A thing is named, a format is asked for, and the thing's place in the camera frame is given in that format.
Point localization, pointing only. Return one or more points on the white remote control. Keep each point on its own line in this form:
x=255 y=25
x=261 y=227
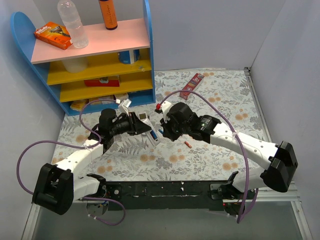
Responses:
x=149 y=136
x=143 y=117

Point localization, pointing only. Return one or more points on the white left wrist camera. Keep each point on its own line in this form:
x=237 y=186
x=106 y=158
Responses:
x=123 y=105

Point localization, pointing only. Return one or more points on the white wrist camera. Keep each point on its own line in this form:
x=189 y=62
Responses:
x=123 y=105
x=164 y=109

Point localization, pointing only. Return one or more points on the red box on shelf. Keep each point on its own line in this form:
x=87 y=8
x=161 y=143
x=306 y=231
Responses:
x=107 y=81

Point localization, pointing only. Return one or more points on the orange cologne bottle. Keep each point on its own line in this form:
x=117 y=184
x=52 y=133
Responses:
x=109 y=14

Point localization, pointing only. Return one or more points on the blue white can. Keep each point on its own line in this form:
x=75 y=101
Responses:
x=129 y=57

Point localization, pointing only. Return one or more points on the red toothpaste box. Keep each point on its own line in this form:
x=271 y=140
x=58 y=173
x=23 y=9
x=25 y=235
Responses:
x=191 y=86

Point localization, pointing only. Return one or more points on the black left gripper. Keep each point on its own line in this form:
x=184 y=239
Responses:
x=135 y=123

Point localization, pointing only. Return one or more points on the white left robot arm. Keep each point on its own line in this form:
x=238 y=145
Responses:
x=59 y=185

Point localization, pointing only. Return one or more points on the clear plastic bottle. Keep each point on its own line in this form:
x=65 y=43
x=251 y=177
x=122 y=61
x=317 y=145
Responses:
x=72 y=21

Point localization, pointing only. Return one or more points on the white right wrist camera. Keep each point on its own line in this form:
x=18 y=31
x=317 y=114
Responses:
x=164 y=109

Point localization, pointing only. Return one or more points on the floral table mat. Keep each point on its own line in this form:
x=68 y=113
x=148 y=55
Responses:
x=133 y=158

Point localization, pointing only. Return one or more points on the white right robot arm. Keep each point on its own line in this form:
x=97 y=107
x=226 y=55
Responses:
x=277 y=163

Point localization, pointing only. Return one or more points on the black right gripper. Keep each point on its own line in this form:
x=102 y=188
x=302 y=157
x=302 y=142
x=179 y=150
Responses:
x=169 y=131

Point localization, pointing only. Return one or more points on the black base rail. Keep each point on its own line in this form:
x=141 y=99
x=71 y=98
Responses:
x=161 y=195

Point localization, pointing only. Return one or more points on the red battery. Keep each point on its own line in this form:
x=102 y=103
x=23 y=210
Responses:
x=188 y=145

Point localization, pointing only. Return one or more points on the blue shelf unit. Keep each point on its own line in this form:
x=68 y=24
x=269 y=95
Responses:
x=119 y=61

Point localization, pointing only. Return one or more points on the orange razor box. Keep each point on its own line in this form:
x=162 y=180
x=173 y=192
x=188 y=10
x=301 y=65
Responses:
x=55 y=35

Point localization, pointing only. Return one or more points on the white cup on shelf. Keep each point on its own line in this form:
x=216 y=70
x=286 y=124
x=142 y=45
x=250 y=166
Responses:
x=75 y=65

